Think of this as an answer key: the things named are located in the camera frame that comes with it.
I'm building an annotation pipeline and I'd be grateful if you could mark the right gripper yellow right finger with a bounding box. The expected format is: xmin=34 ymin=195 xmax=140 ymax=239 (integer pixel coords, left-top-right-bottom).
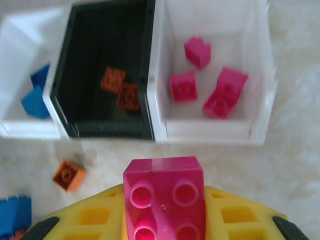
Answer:
xmin=203 ymin=185 xmax=311 ymax=240

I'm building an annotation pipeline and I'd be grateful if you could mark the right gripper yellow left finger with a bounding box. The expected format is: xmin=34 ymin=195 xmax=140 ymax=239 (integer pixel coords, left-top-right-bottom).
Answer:
xmin=24 ymin=183 xmax=129 ymax=240

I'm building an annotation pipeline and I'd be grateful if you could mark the pink lego brick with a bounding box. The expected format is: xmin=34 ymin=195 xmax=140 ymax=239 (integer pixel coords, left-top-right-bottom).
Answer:
xmin=122 ymin=156 xmax=207 ymax=240
xmin=170 ymin=71 xmax=199 ymax=103
xmin=202 ymin=65 xmax=249 ymax=120
xmin=183 ymin=36 xmax=212 ymax=70

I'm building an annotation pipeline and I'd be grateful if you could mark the orange lego brick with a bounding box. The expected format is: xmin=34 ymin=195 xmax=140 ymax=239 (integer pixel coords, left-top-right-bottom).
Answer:
xmin=52 ymin=159 xmax=87 ymax=193
xmin=116 ymin=83 xmax=141 ymax=111
xmin=100 ymin=66 xmax=126 ymax=95

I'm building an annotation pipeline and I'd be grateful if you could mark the blue lego brick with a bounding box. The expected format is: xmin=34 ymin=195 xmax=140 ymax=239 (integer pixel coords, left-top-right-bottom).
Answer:
xmin=20 ymin=85 xmax=51 ymax=119
xmin=29 ymin=64 xmax=51 ymax=89
xmin=0 ymin=195 xmax=33 ymax=239

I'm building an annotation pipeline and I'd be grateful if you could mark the black plastic bin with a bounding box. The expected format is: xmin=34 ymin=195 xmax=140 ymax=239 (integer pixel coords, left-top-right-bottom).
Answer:
xmin=49 ymin=0 xmax=157 ymax=141

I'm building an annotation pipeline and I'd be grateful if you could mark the white plastic bin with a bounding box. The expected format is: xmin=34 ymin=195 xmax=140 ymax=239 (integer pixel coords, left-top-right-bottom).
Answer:
xmin=147 ymin=0 xmax=279 ymax=146
xmin=0 ymin=7 xmax=72 ymax=140

